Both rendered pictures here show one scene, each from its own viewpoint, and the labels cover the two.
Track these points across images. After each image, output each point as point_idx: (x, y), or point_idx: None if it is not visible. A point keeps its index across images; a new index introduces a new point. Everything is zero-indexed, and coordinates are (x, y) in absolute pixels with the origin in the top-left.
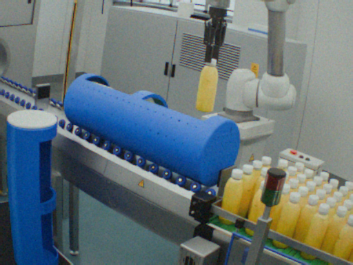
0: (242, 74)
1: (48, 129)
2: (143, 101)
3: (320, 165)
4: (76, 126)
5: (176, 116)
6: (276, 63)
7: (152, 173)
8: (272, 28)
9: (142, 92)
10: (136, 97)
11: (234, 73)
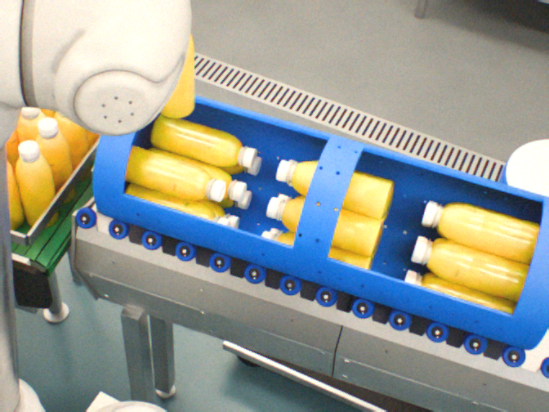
0: (131, 401)
1: (502, 175)
2: (321, 132)
3: None
4: (548, 335)
5: (225, 104)
6: None
7: None
8: None
9: (347, 156)
10: (345, 141)
11: (166, 411)
